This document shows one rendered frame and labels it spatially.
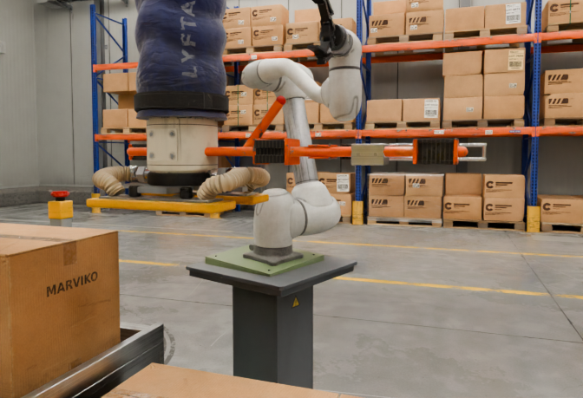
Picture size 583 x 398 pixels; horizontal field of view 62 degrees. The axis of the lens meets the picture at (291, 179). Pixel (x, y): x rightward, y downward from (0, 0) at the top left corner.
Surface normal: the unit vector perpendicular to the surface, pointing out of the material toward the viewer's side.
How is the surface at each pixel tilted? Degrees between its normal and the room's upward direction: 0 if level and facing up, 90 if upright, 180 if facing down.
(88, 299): 90
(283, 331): 90
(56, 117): 90
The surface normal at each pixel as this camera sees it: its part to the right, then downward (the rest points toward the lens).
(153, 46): -0.42, -0.18
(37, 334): 0.95, 0.02
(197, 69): 0.53, -0.14
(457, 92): -0.32, 0.07
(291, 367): 0.79, 0.03
